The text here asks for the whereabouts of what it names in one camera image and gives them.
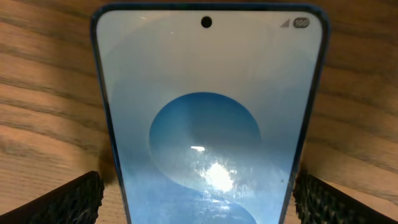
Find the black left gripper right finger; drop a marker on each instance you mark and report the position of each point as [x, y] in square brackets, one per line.
[317, 202]

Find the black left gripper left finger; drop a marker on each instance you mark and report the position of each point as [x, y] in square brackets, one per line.
[76, 202]

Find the blue Galaxy smartphone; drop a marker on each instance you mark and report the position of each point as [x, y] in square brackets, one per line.
[208, 104]

